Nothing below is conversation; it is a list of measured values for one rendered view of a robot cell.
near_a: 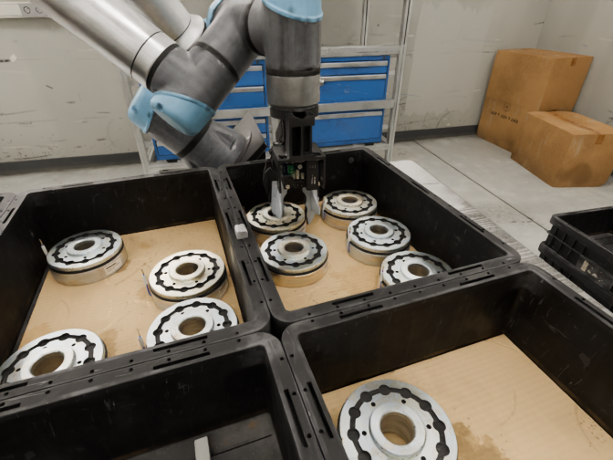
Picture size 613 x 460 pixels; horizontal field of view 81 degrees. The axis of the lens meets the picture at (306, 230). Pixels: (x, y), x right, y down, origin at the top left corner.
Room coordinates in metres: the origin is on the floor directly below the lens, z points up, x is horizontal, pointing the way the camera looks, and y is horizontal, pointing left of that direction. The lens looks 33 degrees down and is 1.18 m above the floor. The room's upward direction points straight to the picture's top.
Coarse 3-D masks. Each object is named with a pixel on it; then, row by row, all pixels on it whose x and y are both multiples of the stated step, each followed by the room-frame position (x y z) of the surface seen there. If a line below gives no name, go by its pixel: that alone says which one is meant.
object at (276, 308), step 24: (240, 216) 0.42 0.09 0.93; (456, 216) 0.42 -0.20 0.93; (264, 264) 0.32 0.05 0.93; (480, 264) 0.32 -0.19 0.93; (504, 264) 0.32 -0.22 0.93; (264, 288) 0.28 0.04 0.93; (384, 288) 0.28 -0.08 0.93; (408, 288) 0.28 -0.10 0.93; (288, 312) 0.24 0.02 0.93; (312, 312) 0.24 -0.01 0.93
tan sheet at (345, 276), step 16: (304, 208) 0.62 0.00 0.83; (320, 208) 0.62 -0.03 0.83; (320, 224) 0.56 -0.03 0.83; (336, 240) 0.51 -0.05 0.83; (336, 256) 0.46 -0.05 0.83; (336, 272) 0.43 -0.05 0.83; (352, 272) 0.43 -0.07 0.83; (368, 272) 0.43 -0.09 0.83; (288, 288) 0.39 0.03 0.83; (304, 288) 0.39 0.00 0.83; (320, 288) 0.39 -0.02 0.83; (336, 288) 0.39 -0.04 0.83; (352, 288) 0.39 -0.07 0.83; (368, 288) 0.39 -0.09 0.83; (288, 304) 0.36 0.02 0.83; (304, 304) 0.36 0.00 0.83
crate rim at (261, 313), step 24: (192, 168) 0.59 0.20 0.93; (24, 192) 0.50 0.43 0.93; (48, 192) 0.50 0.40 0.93; (216, 192) 0.50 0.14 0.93; (0, 240) 0.37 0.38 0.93; (240, 240) 0.36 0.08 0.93; (240, 264) 0.32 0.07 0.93; (264, 312) 0.24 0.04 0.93; (192, 336) 0.22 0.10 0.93; (216, 336) 0.22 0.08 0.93; (240, 336) 0.22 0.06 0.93; (120, 360) 0.19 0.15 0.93; (144, 360) 0.19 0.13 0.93; (24, 384) 0.17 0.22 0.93; (48, 384) 0.17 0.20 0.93
